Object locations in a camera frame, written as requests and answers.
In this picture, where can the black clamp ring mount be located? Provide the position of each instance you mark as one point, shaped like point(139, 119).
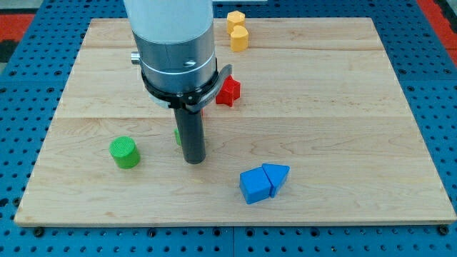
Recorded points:
point(193, 99)

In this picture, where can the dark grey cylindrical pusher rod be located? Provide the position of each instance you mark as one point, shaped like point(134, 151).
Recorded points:
point(191, 134)

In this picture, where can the green star block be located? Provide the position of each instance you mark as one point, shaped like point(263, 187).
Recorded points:
point(177, 137)

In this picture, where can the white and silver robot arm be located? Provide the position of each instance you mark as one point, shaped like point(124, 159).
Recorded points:
point(177, 56)

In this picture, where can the red star block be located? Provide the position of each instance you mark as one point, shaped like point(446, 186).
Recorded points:
point(230, 91)

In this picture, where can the yellow hexagon block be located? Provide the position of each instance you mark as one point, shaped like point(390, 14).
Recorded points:
point(234, 18)

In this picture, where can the green cylinder block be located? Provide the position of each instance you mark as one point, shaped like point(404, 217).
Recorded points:
point(124, 152)

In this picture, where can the yellow heart block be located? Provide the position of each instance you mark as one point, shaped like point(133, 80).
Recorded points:
point(239, 38)

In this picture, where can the blue cube block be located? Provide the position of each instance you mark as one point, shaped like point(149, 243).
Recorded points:
point(255, 185)

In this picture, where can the blue triangle block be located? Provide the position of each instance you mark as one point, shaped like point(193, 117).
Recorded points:
point(277, 175)

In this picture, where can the wooden board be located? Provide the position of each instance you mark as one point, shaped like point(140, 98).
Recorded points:
point(317, 95)

